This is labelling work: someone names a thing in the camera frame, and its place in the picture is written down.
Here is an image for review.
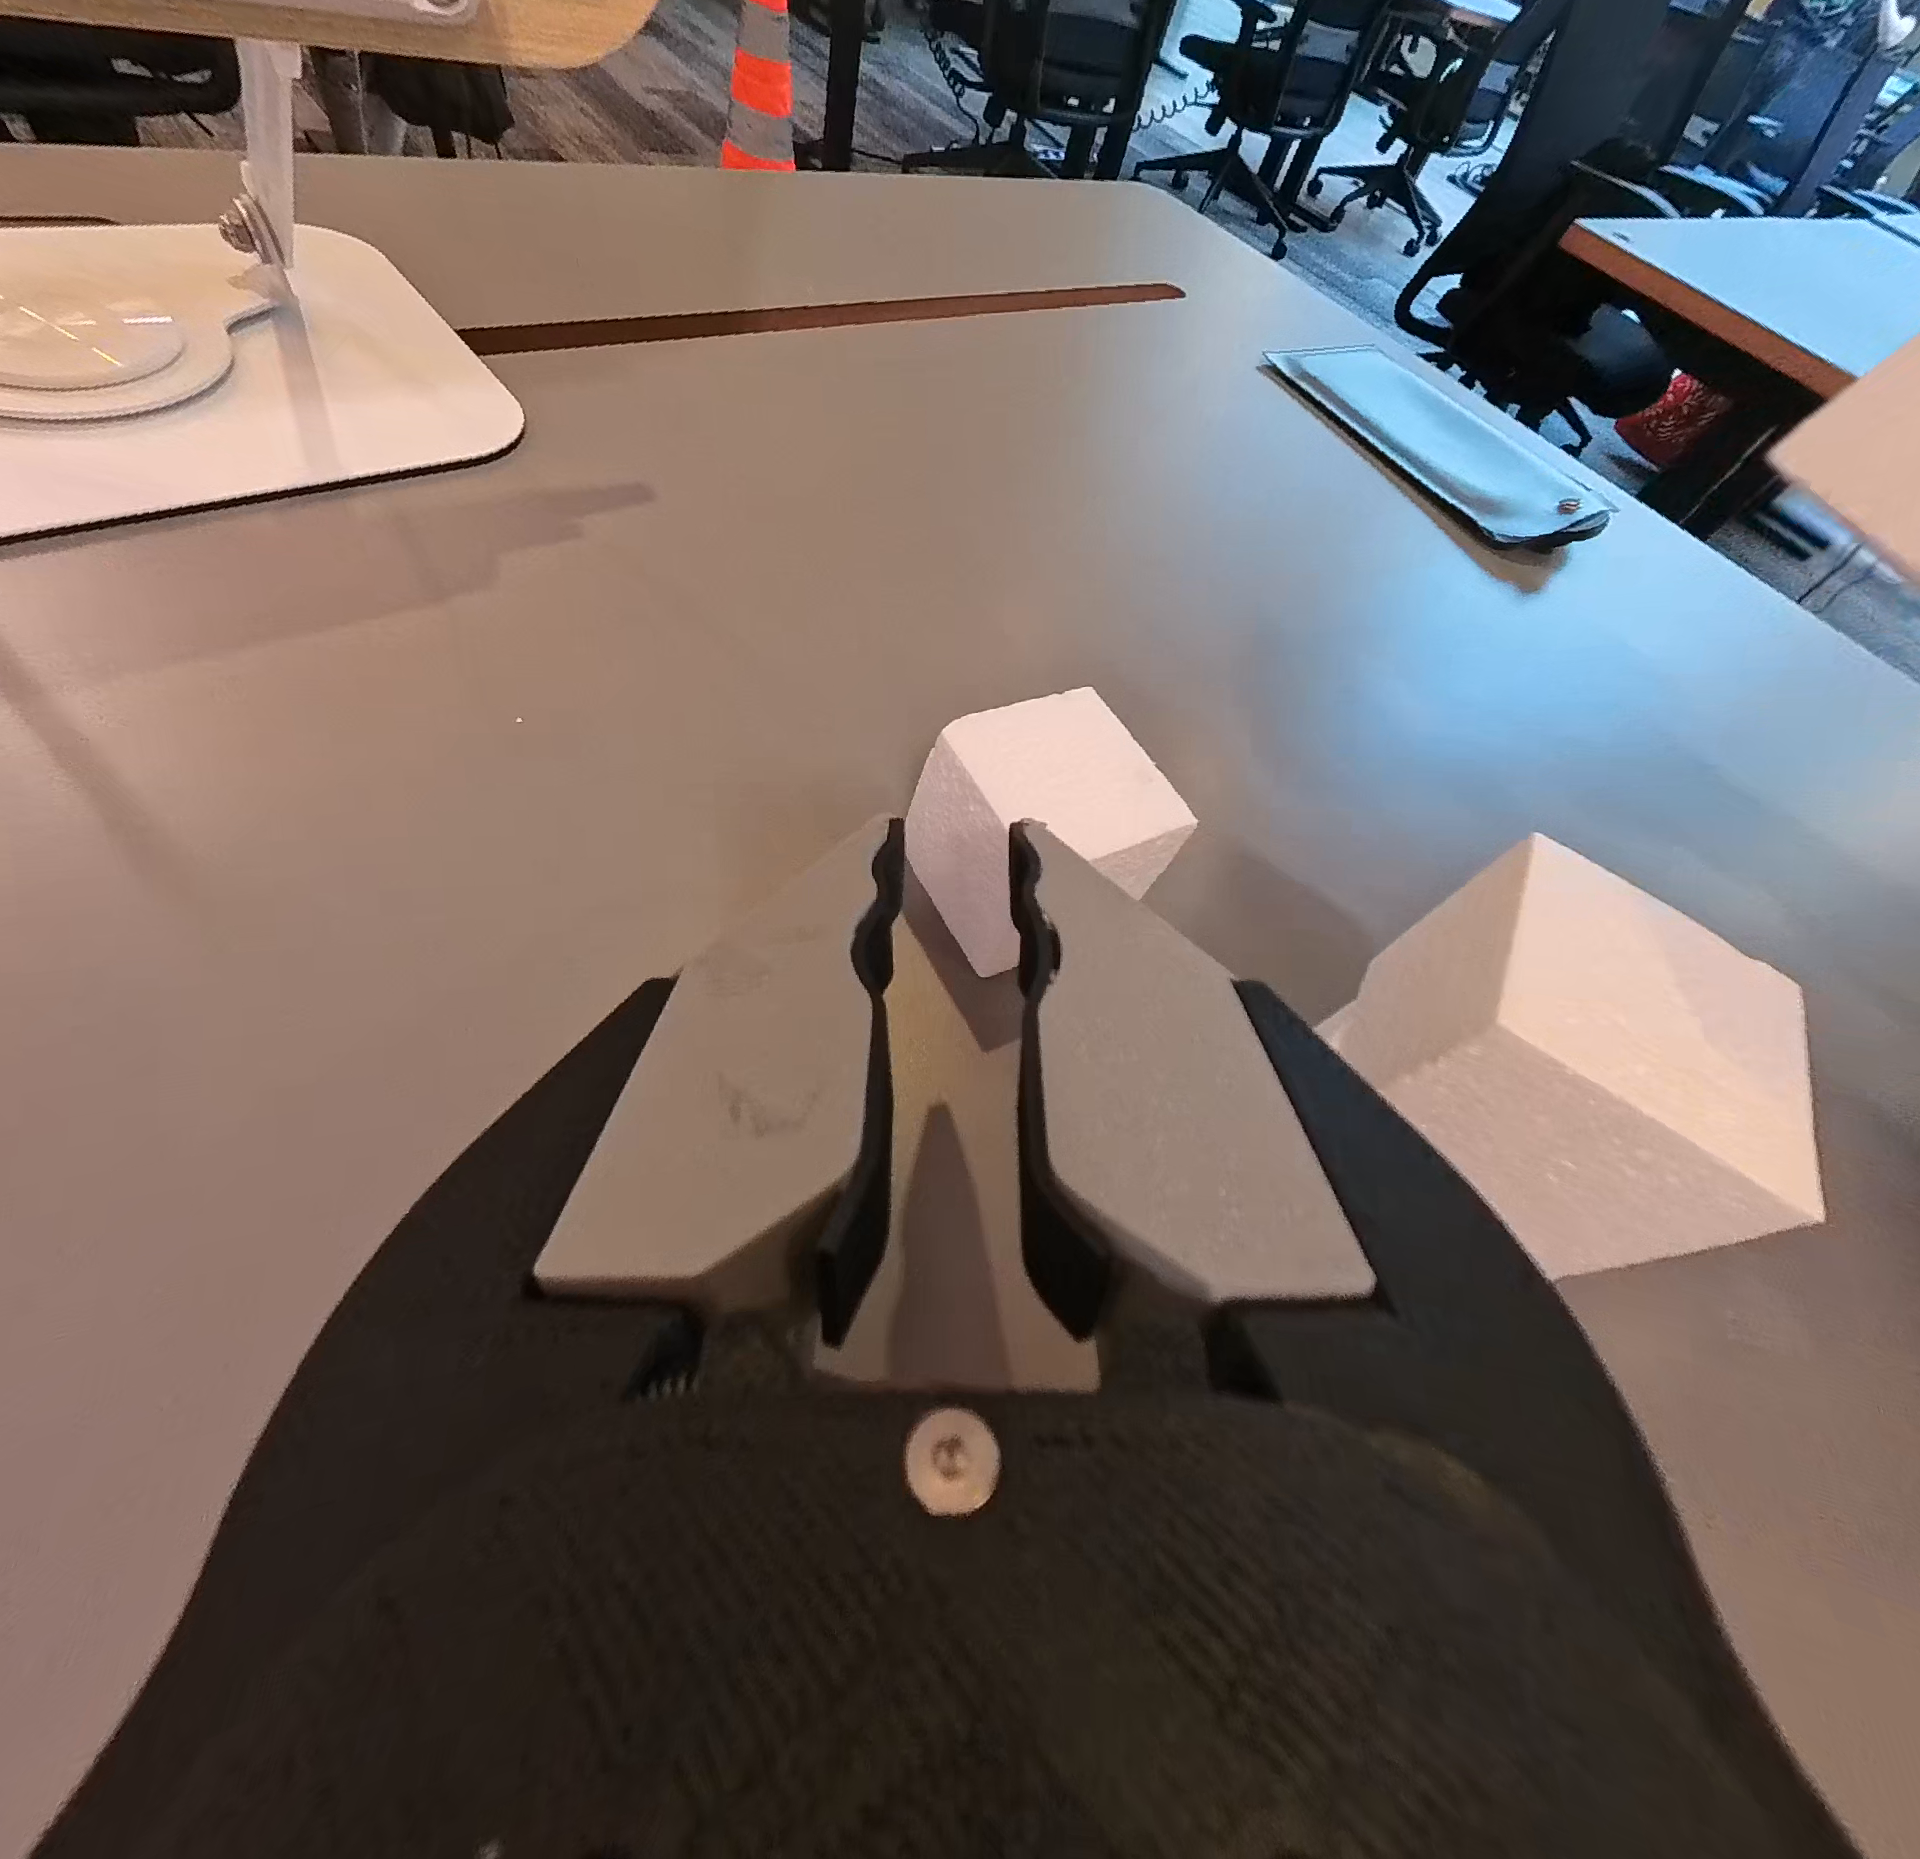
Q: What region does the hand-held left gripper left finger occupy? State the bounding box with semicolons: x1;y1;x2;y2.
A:
528;816;909;1347

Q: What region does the orange traffic cone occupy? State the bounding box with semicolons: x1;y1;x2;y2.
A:
717;0;800;177

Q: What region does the wood edged side table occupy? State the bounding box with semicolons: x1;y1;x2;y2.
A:
1556;211;1920;545

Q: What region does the grey flat tray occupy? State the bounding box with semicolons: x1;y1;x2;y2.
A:
1262;342;1622;552

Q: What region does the red patterned bag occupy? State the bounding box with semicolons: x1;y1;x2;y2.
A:
1616;373;1735;468

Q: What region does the black office chair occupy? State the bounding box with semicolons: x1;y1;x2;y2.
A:
1137;0;1463;258
1390;0;1763;462
900;0;1200;181

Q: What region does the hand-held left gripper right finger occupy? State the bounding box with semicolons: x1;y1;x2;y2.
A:
1011;820;1383;1347

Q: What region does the white stand with wooden board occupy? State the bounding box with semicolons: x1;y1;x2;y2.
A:
0;0;682;550

